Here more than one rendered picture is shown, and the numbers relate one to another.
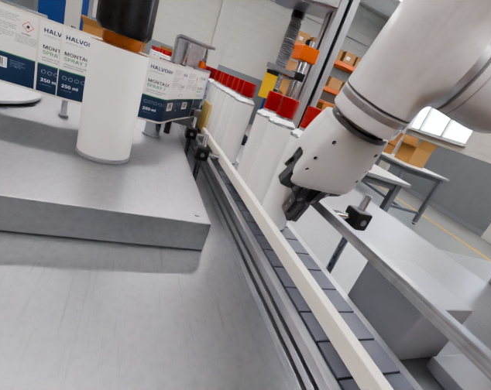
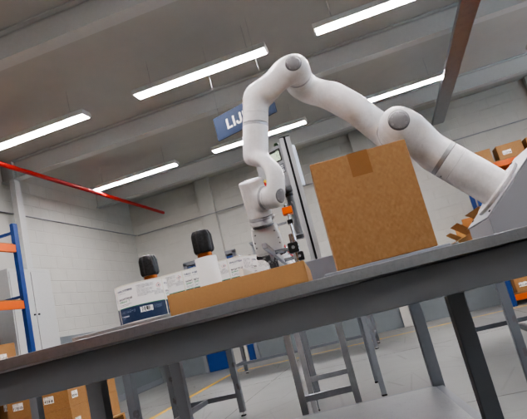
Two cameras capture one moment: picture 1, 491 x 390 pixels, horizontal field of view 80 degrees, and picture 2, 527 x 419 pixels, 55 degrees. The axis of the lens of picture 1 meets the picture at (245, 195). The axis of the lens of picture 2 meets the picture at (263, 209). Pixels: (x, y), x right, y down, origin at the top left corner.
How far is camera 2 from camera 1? 1.52 m
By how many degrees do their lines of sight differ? 44
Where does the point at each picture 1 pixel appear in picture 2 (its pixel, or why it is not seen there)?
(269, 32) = (438, 181)
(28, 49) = (181, 286)
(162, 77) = (237, 265)
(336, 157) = (260, 239)
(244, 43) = not seen: hidden behind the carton
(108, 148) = not seen: hidden behind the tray
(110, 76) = (204, 268)
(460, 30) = (248, 195)
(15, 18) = (174, 277)
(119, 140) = not seen: hidden behind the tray
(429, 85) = (255, 207)
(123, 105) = (212, 276)
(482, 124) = (272, 205)
